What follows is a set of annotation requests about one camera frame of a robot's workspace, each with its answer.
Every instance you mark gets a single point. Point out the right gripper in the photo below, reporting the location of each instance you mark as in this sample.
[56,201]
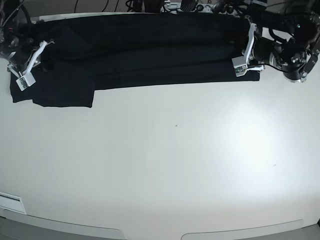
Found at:
[22,54]

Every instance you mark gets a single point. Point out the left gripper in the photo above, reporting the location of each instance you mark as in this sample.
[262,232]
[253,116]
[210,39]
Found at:
[263,49]

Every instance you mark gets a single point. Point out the black T-shirt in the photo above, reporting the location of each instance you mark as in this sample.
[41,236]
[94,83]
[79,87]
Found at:
[88,54]

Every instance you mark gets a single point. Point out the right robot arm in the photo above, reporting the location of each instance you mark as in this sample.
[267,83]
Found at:
[21,37]

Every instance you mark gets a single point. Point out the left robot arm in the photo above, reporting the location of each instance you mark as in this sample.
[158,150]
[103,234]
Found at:
[287,39]

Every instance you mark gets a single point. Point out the black equipment clutter behind table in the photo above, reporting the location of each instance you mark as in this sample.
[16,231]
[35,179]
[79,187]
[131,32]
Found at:
[194,6]

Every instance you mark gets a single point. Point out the white label plate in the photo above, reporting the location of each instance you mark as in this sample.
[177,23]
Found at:
[12,203]

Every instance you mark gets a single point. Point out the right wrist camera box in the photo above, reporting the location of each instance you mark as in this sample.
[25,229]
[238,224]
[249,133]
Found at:
[25,81]

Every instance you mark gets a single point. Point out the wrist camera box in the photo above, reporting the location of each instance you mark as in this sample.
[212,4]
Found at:
[25,81]
[240,66]

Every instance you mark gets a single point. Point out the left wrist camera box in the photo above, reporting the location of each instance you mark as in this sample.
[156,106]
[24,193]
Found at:
[240,66]

